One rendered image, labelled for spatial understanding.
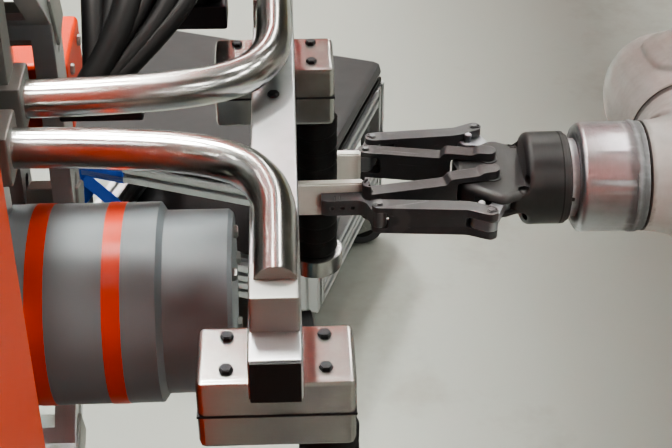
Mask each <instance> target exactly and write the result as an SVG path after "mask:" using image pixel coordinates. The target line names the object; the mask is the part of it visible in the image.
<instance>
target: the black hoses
mask: <svg viewBox="0 0 672 448"><path fill-rule="evenodd" d="M227 26H228V0H81V32H82V69H81V70H80V72H79V74H78V76H77V77H92V76H109V75H124V74H137V73H138V72H139V71H140V70H141V69H142V68H143V67H144V66H145V65H146V64H147V63H148V61H149V60H150V59H151V58H152V57H153V56H154V55H155V54H156V53H157V52H158V51H159V50H160V49H161V48H162V46H163V45H164V44H165V43H166V42H167V41H168V40H169V38H170V37H171V36H172V35H173V34H174V33H175V32H176V30H184V29H226V28H227ZM143 118H144V112H142V113H129V114H115V115H99V116H81V117H59V119H60V121H61V122H74V121H123V120H143Z"/></svg>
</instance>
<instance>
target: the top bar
mask: <svg viewBox="0 0 672 448"><path fill-rule="evenodd" d="M291 4H292V43H291V48H290V52H289V55H288V58H287V60H286V62H285V64H284V66H283V67H282V68H281V70H280V71H279V72H278V73H277V74H276V75H275V76H274V77H273V78H272V79H271V80H270V81H269V82H268V83H267V84H265V85H264V86H262V87H261V88H259V89H258V90H256V91H254V92H252V98H251V147H252V148H254V149H256V150H257V151H259V152H260V153H262V154H263V155H265V156H266V157H267V158H268V159H269V160H271V161H272V162H273V163H274V164H275V165H276V166H277V167H278V168H279V169H280V170H281V171H282V173H283V174H284V176H285V177H286V179H287V181H288V183H289V185H290V187H291V190H292V193H293V196H294V200H295V203H296V209H297V220H298V255H299V289H300V331H297V332H259V333H252V332H250V331H249V318H248V325H247V375H248V396H249V399H250V403H276V402H302V398H303V396H304V388H303V342H302V308H301V274H300V240H299V206H298V171H297V137H296V103H295V69H294V35H293V0H291ZM252 233H253V214H252V207H251V204H250V211H249V264H251V263H252Z"/></svg>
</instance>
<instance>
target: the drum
mask: <svg viewBox="0 0 672 448"><path fill-rule="evenodd" d="M12 207H13V209H12V211H11V214H10V216H9V225H10V231H11V238H12V244H13V250H14V256H15V262H16V268H17V275H18V281H19V287H20V293H21V299H22V306H23V312H24V318H25V324H26V330H27V336H28V343H29V349H30V355H31V361H32V367H33V374H34V380H35V386H36V392H37V398H38V404H39V405H40V406H58V405H74V404H112V403H113V404H131V403H150V402H166V400H167V399H168V397H169V396H170V394H171V393H196V389H195V381H196V364H197V347H198V335H199V333H200V331H201V330H202V329H210V328H243V320H242V316H239V293H238V264H240V263H241V252H240V251H237V239H236V238H237V237H238V226H237V225H235V216H234V212H233V211H231V210H230V209H229V208H224V209H179V210H168V209H167V207H166V206H165V204H164V203H163V202H162V201H155V202H109V203H64V204H58V203H40V204H18V205H12Z"/></svg>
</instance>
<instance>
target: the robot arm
mask: <svg viewBox="0 0 672 448"><path fill-rule="evenodd" d="M603 101H604V108H605V113H606V117H607V121H590V122H576V123H573V124H572V125H571V126H570V128H569V130H568V133H567V136H566V135H565V134H564V133H562V131H528V132H523V133H522V134H520V136H519V137H518V140H517V142H515V143H514V144H512V145H510V144H502V143H498V142H493V141H491V142H487V141H486V140H485V139H484V138H483V137H482V136H481V135H480V128H481V126H480V125H479V124H478V123H468V124H464V125H461V126H457V127H453V128H440V129H423V130H406V131H390V132H373V133H368V134H366V135H365V142H364V143H363V145H361V146H359V148H358V149H356V150H337V180H305V181H298V206H299V215H326V216H335V215H336V216H340V215H341V216H344V215H361V216H362V217H363V218H364V219H367V220H369V222H370V223H371V229H372V231H373V232H375V233H397V234H450V235H470V236H474V237H478V238H482V239H487V240H493V239H495V238H496V237H497V231H498V223H499V221H500V219H501V218H502V217H508V216H510V215H513V214H518V215H519V217H520V219H521V221H522V222H523V223H525V224H559V223H564V221H566V220H567V219H569V222H570V224H571V226H572V227H573V228H574V229H575V230H576V231H579V232H587V231H626V232H634V231H636V230H643V231H655V232H661V233H665V234H668V235H671V236H672V29H669V30H666V31H661V32H656V33H651V34H647V35H644V36H642V37H639V38H637V39H635V40H633V41H632V42H630V43H629V44H627V45H626V46H625V47H623V48H622V49H621V50H620V51H619V52H618V53H617V55H616V56H615V57H614V59H613V60H612V62H611V64H610V66H609V68H608V70H607V73H606V76H605V81H604V86H603ZM379 145H380V146H379ZM451 160H452V171H450V168H451ZM375 164H376V165H375ZM365 177H371V178H385V179H398V180H411V181H407V182H398V183H390V184H382V185H374V186H371V185H370V182H369V180H368V179H365ZM388 217H389V220H387V218H388Z"/></svg>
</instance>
